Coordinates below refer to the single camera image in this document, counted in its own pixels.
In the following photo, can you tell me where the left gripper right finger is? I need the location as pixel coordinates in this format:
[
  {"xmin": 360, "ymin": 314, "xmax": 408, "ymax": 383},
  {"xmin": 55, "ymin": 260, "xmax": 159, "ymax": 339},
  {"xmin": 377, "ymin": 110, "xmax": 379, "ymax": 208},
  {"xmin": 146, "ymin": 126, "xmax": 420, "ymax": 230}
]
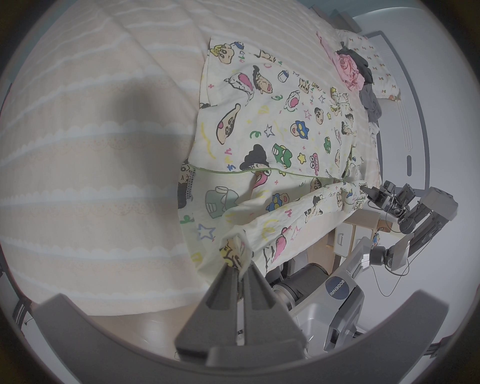
[{"xmin": 244, "ymin": 259, "xmax": 311, "ymax": 357}]

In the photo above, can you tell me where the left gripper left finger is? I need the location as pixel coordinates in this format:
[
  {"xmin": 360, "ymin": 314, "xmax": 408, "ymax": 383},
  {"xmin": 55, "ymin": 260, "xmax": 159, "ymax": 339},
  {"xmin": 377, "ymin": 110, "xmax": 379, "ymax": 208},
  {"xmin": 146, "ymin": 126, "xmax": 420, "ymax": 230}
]
[{"xmin": 175, "ymin": 262, "xmax": 245, "ymax": 364}]

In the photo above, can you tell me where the white printed pyjama top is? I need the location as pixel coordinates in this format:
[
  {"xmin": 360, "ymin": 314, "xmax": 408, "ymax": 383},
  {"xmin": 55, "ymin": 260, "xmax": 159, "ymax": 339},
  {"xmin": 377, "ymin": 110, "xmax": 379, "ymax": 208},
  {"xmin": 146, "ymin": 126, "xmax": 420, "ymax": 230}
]
[{"xmin": 175, "ymin": 35, "xmax": 370, "ymax": 287}]

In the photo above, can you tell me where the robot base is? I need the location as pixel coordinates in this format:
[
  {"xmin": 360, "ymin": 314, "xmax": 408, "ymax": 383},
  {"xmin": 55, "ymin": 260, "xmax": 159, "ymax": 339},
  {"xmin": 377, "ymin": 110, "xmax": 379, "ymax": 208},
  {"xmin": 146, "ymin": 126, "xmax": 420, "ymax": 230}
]
[{"xmin": 262, "ymin": 225, "xmax": 376, "ymax": 362}]

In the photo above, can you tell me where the pale wooden bedside table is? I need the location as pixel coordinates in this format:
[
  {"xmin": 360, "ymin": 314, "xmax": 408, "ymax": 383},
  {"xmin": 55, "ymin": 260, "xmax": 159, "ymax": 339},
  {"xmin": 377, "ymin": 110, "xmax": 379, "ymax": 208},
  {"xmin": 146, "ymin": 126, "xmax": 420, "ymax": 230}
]
[{"xmin": 332, "ymin": 217, "xmax": 391, "ymax": 268}]

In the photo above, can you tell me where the grey garment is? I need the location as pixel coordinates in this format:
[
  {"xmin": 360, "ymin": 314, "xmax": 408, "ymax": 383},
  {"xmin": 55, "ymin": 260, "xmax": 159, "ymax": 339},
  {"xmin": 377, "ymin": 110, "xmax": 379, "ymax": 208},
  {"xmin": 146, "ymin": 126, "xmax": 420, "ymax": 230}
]
[{"xmin": 359, "ymin": 83, "xmax": 384, "ymax": 124}]

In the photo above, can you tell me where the black garment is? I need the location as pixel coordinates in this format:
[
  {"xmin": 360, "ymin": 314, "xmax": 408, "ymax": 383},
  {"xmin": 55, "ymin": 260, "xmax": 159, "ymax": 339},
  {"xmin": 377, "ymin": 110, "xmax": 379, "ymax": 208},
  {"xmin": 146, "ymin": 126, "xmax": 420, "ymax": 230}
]
[{"xmin": 335, "ymin": 40, "xmax": 374, "ymax": 86}]

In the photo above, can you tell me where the white printed pillow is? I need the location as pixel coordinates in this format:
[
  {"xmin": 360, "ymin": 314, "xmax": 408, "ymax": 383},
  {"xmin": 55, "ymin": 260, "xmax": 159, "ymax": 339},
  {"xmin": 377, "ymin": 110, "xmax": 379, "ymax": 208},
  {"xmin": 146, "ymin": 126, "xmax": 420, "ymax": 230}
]
[{"xmin": 337, "ymin": 29, "xmax": 403, "ymax": 103}]

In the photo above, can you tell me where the pink garment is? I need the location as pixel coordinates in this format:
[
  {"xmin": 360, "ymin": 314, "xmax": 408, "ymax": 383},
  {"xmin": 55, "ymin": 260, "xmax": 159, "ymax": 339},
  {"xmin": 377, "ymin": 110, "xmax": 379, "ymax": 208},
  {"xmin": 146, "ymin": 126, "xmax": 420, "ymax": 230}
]
[{"xmin": 316, "ymin": 31, "xmax": 366, "ymax": 91}]

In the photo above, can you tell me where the grey bedside table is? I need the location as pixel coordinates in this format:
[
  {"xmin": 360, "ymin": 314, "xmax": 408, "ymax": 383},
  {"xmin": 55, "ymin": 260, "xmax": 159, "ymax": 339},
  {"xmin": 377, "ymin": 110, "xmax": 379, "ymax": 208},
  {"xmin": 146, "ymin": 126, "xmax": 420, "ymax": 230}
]
[{"xmin": 310, "ymin": 2, "xmax": 362, "ymax": 31}]

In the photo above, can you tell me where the bed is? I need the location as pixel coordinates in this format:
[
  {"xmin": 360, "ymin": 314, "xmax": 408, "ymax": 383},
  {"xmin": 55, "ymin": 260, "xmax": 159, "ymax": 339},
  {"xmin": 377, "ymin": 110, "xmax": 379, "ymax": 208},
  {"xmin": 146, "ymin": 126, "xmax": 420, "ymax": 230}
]
[{"xmin": 0, "ymin": 0, "xmax": 430, "ymax": 319}]

